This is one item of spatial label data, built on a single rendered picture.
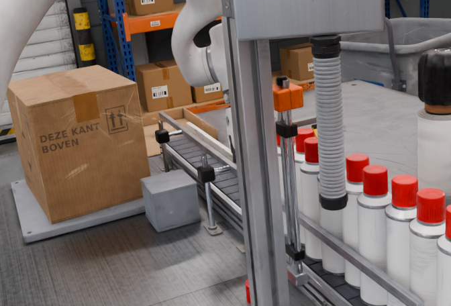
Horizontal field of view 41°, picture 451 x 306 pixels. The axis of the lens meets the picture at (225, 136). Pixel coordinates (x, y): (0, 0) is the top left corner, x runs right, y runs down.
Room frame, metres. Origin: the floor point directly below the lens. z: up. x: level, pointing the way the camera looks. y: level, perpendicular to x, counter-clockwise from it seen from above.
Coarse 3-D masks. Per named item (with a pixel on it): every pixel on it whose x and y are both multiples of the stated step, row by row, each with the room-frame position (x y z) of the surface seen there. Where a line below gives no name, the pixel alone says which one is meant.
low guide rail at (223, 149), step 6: (192, 126) 1.61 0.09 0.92; (192, 132) 1.61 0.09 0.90; (198, 132) 1.56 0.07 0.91; (204, 132) 1.54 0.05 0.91; (204, 138) 1.52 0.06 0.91; (210, 138) 1.49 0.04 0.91; (210, 144) 1.48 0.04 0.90; (216, 144) 1.44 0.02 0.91; (222, 144) 1.43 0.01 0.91; (222, 150) 1.40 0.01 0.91; (228, 150) 1.38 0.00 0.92; (228, 156) 1.37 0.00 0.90
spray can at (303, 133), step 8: (304, 128) 0.97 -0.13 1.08; (296, 136) 0.95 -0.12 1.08; (304, 136) 0.94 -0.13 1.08; (312, 136) 0.95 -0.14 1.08; (296, 144) 0.95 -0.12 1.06; (296, 152) 0.96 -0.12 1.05; (304, 152) 0.94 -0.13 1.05; (296, 160) 0.94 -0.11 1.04; (304, 160) 0.94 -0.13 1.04; (296, 168) 0.94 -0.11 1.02; (296, 176) 0.94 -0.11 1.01; (304, 240) 0.94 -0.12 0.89
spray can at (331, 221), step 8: (320, 208) 0.85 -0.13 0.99; (320, 216) 0.86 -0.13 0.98; (328, 216) 0.84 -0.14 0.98; (336, 216) 0.83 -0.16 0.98; (320, 224) 0.86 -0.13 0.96; (328, 224) 0.84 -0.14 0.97; (336, 224) 0.83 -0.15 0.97; (336, 232) 0.84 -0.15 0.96; (328, 248) 0.84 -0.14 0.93; (328, 256) 0.84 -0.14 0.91; (336, 256) 0.84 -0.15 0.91; (328, 264) 0.84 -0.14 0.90; (336, 264) 0.84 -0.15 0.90; (328, 272) 0.84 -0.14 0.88; (336, 272) 0.84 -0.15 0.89
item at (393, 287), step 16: (160, 112) 1.62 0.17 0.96; (176, 128) 1.49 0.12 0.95; (208, 144) 1.30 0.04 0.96; (224, 160) 1.19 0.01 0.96; (304, 224) 0.88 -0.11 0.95; (336, 240) 0.80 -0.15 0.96; (352, 256) 0.75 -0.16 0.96; (368, 272) 0.72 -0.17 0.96; (384, 272) 0.70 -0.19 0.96; (384, 288) 0.68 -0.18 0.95; (400, 288) 0.66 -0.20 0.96; (416, 304) 0.63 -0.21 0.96
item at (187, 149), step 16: (176, 144) 1.57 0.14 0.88; (192, 144) 1.56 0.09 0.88; (192, 160) 1.43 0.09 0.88; (208, 160) 1.42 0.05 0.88; (224, 176) 1.30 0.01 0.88; (224, 192) 1.21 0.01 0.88; (320, 272) 0.85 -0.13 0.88; (336, 288) 0.80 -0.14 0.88; (352, 288) 0.80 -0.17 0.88; (352, 304) 0.76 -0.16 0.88
